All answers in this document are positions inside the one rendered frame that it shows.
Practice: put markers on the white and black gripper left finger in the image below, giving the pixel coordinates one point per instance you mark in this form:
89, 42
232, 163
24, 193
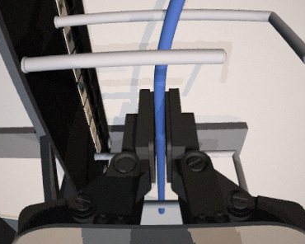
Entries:
111, 197

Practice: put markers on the blue cable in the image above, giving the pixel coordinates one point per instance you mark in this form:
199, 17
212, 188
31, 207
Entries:
159, 86

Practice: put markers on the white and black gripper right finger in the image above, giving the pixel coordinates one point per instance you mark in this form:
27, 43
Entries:
205, 195

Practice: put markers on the grey metal rack frame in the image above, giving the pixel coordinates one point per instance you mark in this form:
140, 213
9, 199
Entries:
65, 95

